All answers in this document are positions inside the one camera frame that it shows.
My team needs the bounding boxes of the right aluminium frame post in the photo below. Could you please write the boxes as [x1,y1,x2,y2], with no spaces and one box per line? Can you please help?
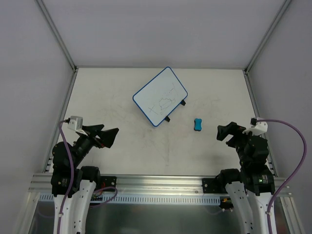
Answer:
[244,0,292,74]

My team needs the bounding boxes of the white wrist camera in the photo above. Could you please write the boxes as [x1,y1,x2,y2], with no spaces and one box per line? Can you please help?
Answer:
[67,116,87,135]
[243,117,268,136]

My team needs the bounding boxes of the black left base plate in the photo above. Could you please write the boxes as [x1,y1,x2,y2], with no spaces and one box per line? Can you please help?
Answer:
[96,175,117,196]

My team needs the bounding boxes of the white slotted cable duct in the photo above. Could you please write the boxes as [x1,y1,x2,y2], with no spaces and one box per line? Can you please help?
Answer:
[39,194,221,206]

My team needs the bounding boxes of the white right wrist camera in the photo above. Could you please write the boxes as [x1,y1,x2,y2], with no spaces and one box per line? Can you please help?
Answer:
[243,117,268,136]

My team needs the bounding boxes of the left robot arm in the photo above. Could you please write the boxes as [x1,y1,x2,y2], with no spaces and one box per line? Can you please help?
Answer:
[51,119,119,234]

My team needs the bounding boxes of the aluminium frame post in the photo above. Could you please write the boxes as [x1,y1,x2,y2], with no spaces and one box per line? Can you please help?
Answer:
[35,0,77,72]
[244,0,292,74]

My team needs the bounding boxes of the left aluminium frame post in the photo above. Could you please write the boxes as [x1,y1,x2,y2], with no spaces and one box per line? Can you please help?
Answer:
[35,0,77,72]

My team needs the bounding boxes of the blue-framed small whiteboard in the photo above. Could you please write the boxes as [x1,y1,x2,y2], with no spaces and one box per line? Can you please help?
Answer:
[133,67,188,127]

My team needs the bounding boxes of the blue whiteboard eraser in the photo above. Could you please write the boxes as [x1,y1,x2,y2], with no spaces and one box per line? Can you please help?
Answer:
[194,118,202,132]

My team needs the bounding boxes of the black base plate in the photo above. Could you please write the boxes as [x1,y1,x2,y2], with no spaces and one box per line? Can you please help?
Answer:
[96,175,117,196]
[202,178,227,194]

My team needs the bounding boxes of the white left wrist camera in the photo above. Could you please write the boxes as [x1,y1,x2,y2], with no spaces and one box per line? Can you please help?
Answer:
[67,116,87,135]

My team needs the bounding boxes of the aluminium front rail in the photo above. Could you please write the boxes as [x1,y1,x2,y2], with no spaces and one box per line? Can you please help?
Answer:
[28,173,293,197]

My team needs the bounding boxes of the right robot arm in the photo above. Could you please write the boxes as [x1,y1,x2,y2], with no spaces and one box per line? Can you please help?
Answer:
[216,118,277,234]

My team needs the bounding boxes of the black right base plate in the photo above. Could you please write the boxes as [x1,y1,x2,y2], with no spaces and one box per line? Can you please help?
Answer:
[202,178,227,194]

